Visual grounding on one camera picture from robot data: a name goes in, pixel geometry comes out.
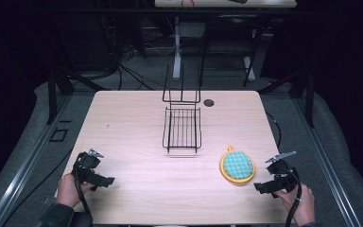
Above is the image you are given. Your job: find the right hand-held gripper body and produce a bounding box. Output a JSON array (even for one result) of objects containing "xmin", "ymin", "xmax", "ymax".
[{"xmin": 264, "ymin": 150, "xmax": 301, "ymax": 194}]

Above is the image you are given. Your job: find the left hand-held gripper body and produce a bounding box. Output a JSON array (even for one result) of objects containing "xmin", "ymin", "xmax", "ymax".
[{"xmin": 71, "ymin": 148, "xmax": 105, "ymax": 183}]

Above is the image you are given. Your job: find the person's left hand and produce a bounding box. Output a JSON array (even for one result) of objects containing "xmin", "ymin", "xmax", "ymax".
[{"xmin": 55, "ymin": 172, "xmax": 95, "ymax": 209}]

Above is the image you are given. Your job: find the person's right hand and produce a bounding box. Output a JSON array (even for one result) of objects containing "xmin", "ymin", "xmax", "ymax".
[{"xmin": 272, "ymin": 183, "xmax": 317, "ymax": 227}]

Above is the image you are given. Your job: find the yellow and blue pot holder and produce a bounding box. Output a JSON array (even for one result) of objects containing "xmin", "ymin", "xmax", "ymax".
[{"xmin": 218, "ymin": 145, "xmax": 257, "ymax": 185}]

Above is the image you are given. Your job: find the black metal stand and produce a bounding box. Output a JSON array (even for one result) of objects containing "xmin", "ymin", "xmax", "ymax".
[
  {"xmin": 27, "ymin": 18, "xmax": 112, "ymax": 126},
  {"xmin": 258, "ymin": 18, "xmax": 317, "ymax": 129}
]

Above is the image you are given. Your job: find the white desk with white legs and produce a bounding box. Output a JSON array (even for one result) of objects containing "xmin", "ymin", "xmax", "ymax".
[{"xmin": 153, "ymin": 0, "xmax": 298, "ymax": 80}]

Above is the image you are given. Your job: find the black metal chair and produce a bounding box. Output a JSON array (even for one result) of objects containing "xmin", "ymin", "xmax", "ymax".
[{"xmin": 199, "ymin": 12, "xmax": 267, "ymax": 88}]

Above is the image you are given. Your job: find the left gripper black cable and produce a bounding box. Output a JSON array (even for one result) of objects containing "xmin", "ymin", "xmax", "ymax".
[{"xmin": 73, "ymin": 172, "xmax": 95, "ymax": 227}]

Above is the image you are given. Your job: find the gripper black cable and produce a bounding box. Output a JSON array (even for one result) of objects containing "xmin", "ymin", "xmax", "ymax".
[
  {"xmin": 73, "ymin": 172, "xmax": 95, "ymax": 227},
  {"xmin": 277, "ymin": 166, "xmax": 303, "ymax": 227}
]

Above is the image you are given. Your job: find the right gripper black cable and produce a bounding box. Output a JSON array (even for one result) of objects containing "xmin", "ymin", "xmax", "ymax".
[{"xmin": 277, "ymin": 166, "xmax": 303, "ymax": 227}]

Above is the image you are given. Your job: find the grey metal floor rail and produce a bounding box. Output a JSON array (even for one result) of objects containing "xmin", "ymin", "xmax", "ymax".
[
  {"xmin": 0, "ymin": 94, "xmax": 74, "ymax": 227},
  {"xmin": 292, "ymin": 97, "xmax": 363, "ymax": 227}
]

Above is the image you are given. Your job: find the black floor cable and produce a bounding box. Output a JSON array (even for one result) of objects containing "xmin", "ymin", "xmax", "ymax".
[
  {"xmin": 265, "ymin": 111, "xmax": 283, "ymax": 149},
  {"xmin": 0, "ymin": 146, "xmax": 75, "ymax": 227}
]

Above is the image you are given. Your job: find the black wire rack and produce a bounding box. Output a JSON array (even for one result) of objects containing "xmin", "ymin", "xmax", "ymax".
[{"xmin": 162, "ymin": 63, "xmax": 202, "ymax": 154}]

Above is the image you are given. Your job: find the bundle of black cables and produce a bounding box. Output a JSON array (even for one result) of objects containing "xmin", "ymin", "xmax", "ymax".
[{"xmin": 100, "ymin": 18, "xmax": 178, "ymax": 93}]

